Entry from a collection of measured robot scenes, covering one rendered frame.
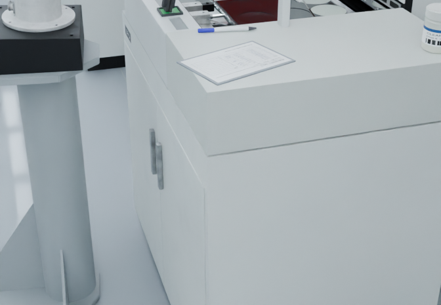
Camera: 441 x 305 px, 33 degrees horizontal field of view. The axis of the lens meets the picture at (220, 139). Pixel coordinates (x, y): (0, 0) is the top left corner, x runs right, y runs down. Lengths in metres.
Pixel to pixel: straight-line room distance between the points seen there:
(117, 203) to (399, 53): 1.52
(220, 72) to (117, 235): 1.29
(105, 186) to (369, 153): 1.54
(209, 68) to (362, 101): 0.33
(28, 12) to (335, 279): 1.02
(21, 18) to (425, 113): 1.04
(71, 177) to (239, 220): 0.70
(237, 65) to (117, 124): 1.93
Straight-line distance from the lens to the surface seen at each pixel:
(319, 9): 2.18
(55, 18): 2.04
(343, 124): 1.64
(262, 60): 1.63
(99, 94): 3.80
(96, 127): 3.48
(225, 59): 1.64
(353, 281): 1.91
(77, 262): 2.38
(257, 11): 2.14
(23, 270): 2.50
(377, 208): 1.81
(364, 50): 1.72
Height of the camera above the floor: 1.59
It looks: 29 degrees down
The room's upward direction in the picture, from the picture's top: straight up
